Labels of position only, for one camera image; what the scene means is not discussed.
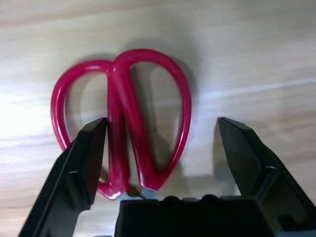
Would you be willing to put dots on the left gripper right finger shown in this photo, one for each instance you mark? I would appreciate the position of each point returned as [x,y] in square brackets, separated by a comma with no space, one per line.
[247,160]

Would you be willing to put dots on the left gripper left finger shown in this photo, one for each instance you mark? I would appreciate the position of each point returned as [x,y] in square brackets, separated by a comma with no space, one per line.
[74,168]

